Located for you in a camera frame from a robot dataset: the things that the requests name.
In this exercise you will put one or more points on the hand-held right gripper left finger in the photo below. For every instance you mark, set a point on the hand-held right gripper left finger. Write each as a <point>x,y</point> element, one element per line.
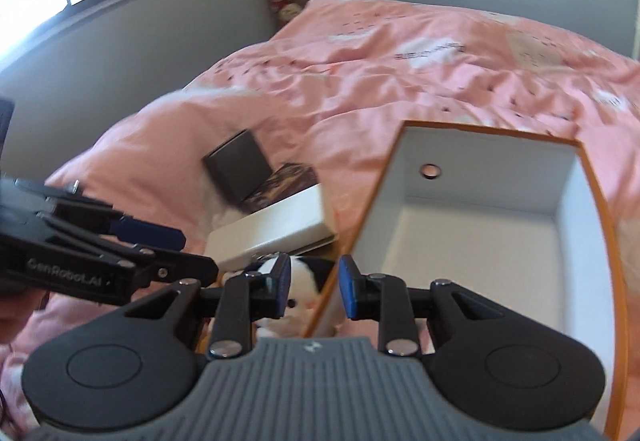
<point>281,286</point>

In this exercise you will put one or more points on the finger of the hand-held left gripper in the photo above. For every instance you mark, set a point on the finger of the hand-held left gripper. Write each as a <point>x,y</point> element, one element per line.
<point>150,232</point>
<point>190,268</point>

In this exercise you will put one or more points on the orange cardboard box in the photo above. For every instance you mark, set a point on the orange cardboard box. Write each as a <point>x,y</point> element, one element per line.
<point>475,241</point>

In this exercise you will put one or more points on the flat black box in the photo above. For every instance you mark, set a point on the flat black box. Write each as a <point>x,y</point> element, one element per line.
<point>240,166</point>

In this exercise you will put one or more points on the black and white plush toy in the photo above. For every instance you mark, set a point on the black and white plush toy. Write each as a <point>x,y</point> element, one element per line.
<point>306,281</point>

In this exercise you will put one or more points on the pink printed blanket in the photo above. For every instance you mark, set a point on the pink printed blanket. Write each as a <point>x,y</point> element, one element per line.
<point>400,86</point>

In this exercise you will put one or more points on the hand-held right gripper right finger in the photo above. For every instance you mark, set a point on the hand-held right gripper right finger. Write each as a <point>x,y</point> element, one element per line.
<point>348,288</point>

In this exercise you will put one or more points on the white box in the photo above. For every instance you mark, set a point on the white box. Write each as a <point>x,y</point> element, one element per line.
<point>280,226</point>

